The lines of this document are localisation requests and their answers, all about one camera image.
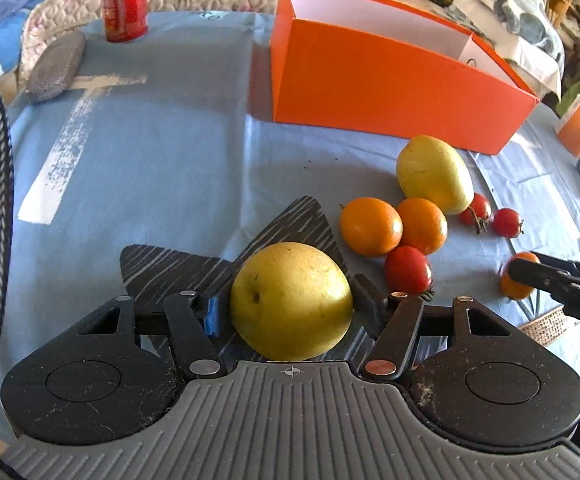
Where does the beige woven strap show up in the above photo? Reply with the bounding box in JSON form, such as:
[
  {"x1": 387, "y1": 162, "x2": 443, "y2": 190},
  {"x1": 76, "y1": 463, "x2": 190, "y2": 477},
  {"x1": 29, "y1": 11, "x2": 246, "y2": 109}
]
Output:
[{"x1": 519, "y1": 304, "x2": 577, "y2": 347}]

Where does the orange cardboard box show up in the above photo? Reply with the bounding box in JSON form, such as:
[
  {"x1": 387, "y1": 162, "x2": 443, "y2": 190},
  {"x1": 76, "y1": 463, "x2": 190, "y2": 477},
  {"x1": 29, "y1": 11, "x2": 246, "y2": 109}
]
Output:
[{"x1": 269, "y1": 0, "x2": 541, "y2": 156}]

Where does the grey scouring pad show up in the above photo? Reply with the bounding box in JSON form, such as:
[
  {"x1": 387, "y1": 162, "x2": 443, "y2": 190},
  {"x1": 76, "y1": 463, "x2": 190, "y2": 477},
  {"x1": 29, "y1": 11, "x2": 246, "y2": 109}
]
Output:
[{"x1": 24, "y1": 30, "x2": 86, "y2": 104}]

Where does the grey spotted duvet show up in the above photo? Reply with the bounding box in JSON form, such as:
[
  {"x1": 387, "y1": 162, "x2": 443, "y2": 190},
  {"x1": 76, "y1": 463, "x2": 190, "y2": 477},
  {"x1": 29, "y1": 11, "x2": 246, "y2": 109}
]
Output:
[{"x1": 462, "y1": 0, "x2": 566, "y2": 56}]

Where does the red soda can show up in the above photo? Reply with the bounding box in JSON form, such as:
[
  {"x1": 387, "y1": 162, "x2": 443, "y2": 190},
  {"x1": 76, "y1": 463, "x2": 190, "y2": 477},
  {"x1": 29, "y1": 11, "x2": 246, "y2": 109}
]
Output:
[{"x1": 100, "y1": 0, "x2": 149, "y2": 43}]

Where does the yellow lemon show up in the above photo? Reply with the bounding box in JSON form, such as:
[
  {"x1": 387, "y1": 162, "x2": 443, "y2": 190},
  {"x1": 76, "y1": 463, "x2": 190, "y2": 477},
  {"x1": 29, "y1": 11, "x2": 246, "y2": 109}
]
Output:
[{"x1": 395, "y1": 134, "x2": 475, "y2": 216}]

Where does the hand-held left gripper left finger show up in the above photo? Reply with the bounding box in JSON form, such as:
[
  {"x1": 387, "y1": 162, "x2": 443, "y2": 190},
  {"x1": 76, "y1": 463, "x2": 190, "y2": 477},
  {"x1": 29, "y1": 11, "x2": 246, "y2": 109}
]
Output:
[{"x1": 76, "y1": 290, "x2": 228, "y2": 378}]

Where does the small orange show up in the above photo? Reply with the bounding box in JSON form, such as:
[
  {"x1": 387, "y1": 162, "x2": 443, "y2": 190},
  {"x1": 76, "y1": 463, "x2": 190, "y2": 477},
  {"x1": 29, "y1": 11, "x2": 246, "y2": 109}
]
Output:
[
  {"x1": 500, "y1": 251, "x2": 543, "y2": 301},
  {"x1": 340, "y1": 197, "x2": 403, "y2": 257},
  {"x1": 396, "y1": 197, "x2": 449, "y2": 256}
]

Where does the red cherry tomato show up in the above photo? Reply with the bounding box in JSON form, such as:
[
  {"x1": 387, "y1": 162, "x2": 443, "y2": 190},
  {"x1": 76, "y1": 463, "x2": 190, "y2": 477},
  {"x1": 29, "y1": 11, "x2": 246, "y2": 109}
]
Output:
[
  {"x1": 384, "y1": 245, "x2": 435, "y2": 297},
  {"x1": 459, "y1": 192, "x2": 492, "y2": 233},
  {"x1": 492, "y1": 207, "x2": 525, "y2": 238}
]

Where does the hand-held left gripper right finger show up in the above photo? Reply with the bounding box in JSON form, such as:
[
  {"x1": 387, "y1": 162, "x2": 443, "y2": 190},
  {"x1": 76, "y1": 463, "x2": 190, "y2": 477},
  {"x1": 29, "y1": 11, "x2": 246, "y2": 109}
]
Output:
[{"x1": 351, "y1": 274, "x2": 523, "y2": 382}]

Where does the blue patterned tablecloth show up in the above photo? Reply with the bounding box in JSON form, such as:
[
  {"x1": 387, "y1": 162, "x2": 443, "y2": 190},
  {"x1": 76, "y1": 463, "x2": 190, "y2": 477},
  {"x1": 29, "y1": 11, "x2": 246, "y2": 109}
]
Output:
[{"x1": 0, "y1": 10, "x2": 580, "y2": 446}]

